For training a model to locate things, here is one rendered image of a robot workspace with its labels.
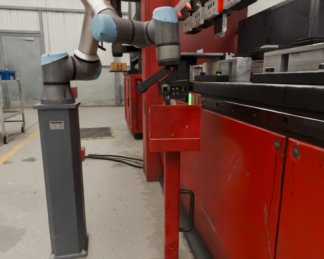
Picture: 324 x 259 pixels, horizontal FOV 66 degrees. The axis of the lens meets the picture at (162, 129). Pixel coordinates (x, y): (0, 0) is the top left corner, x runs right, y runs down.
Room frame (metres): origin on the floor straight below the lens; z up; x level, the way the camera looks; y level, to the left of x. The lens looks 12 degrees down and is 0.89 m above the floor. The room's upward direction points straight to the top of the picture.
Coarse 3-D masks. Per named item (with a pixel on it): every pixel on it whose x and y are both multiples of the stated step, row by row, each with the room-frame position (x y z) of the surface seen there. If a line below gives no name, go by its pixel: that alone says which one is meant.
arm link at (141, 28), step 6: (138, 24) 0.83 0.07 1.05; (144, 24) 0.84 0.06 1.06; (138, 30) 0.82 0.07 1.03; (144, 30) 0.83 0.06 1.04; (138, 36) 0.82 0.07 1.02; (144, 36) 0.84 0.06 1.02; (132, 42) 0.83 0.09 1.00; (138, 42) 0.84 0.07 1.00; (144, 42) 0.85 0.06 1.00; (150, 42) 0.84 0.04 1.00
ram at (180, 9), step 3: (174, 0) 1.98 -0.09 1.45; (177, 0) 1.89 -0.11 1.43; (180, 0) 1.83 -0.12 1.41; (186, 0) 1.68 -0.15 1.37; (189, 0) 1.61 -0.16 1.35; (192, 0) 1.59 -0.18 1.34; (174, 3) 1.98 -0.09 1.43; (177, 3) 1.89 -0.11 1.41; (183, 3) 1.75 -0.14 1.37; (174, 6) 1.98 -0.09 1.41; (180, 6) 1.82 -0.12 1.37; (183, 6) 1.75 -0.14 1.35; (177, 9) 1.89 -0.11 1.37; (180, 9) 1.82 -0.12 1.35; (183, 9) 1.79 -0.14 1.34; (183, 12) 1.87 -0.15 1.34; (183, 15) 1.96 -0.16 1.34
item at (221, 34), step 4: (220, 16) 1.23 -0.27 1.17; (224, 16) 1.21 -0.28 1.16; (216, 20) 1.28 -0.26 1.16; (220, 20) 1.23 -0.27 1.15; (224, 20) 1.21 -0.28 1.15; (216, 24) 1.28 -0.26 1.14; (220, 24) 1.23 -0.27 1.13; (224, 24) 1.21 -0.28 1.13; (216, 28) 1.27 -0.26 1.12; (220, 28) 1.23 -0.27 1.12; (224, 28) 1.21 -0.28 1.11; (216, 32) 1.27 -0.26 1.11; (220, 32) 1.24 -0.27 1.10; (216, 36) 1.29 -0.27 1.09; (220, 36) 1.24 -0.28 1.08
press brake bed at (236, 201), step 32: (160, 96) 1.94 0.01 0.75; (224, 128) 0.82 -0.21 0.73; (256, 128) 0.63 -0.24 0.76; (288, 128) 0.52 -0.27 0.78; (320, 128) 0.44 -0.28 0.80; (192, 160) 1.14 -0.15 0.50; (224, 160) 0.80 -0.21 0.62; (256, 160) 0.62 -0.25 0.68; (288, 160) 0.51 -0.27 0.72; (320, 160) 0.43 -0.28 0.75; (224, 192) 0.79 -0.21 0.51; (256, 192) 0.61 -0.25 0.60; (288, 192) 0.50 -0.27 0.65; (320, 192) 0.42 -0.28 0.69; (224, 224) 0.78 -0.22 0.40; (256, 224) 0.60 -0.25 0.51; (288, 224) 0.49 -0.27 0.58; (320, 224) 0.41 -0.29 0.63; (224, 256) 0.79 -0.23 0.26; (256, 256) 0.59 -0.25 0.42; (288, 256) 0.48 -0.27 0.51; (320, 256) 0.40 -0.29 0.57
